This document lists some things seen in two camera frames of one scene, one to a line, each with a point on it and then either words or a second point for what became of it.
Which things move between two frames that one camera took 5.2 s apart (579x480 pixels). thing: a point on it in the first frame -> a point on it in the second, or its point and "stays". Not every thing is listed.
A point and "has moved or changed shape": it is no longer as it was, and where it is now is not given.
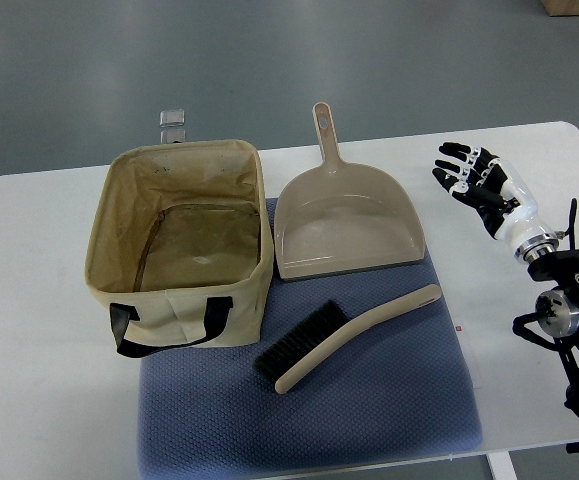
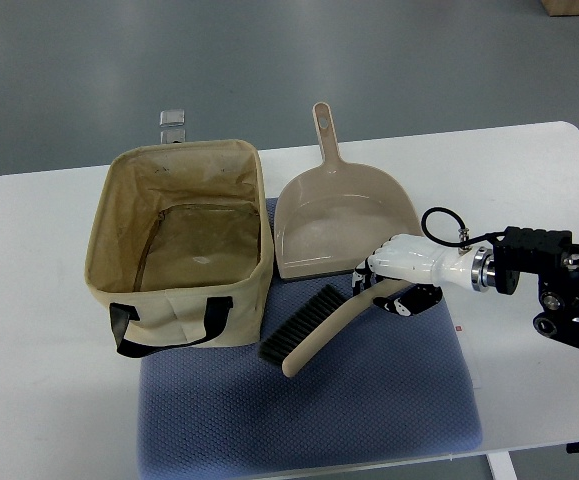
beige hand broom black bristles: x=312 y=336 has moved or changed shape
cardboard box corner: x=575 y=7 stays
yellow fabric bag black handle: x=180 y=247 stays
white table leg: x=501 y=466 stays
